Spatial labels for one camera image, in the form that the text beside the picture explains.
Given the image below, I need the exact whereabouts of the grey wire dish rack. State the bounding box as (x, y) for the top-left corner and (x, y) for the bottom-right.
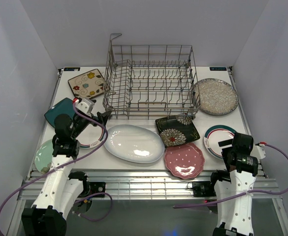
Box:
(102, 33), (201, 119)

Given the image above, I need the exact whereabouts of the speckled beige blue round plate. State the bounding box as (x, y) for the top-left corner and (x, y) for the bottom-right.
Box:
(194, 78), (239, 117)

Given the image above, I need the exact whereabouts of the right blue label sticker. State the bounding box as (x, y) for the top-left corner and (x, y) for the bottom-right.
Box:
(209, 67), (227, 71)

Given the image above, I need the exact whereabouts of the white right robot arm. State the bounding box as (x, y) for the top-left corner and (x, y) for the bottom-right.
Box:
(208, 132), (258, 236)

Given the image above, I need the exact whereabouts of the aluminium table frame rail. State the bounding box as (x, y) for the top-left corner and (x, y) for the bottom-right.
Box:
(19, 67), (279, 200)

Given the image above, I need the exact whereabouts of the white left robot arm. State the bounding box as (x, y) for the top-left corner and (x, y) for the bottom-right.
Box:
(21, 111), (110, 236)

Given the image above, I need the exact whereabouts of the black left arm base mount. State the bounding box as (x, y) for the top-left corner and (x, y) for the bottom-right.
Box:
(87, 181), (106, 198)

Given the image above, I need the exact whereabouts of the light green round plate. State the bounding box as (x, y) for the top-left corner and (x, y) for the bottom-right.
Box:
(34, 139), (53, 174)

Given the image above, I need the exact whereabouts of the teal square plate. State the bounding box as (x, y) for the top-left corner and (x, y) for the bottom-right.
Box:
(44, 98), (75, 128)

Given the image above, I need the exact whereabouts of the black square floral plate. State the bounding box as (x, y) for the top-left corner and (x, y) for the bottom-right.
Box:
(155, 115), (200, 148)

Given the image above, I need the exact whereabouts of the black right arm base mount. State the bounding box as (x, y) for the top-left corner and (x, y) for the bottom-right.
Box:
(192, 181), (215, 197)

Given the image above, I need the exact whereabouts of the pink polka dot plate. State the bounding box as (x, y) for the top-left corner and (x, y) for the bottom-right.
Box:
(164, 143), (205, 179)

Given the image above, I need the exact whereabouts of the beige square flower plate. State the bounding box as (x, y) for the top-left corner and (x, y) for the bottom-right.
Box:
(68, 69), (104, 99)

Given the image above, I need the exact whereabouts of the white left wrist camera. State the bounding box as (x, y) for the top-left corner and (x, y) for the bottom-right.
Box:
(73, 98), (96, 114)

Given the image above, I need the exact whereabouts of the white oval plate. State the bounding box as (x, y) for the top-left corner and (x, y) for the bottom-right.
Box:
(104, 124), (165, 164)

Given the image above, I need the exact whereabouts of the white plate teal red rim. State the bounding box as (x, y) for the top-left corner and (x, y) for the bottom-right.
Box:
(203, 125), (236, 160)
(77, 124), (104, 149)

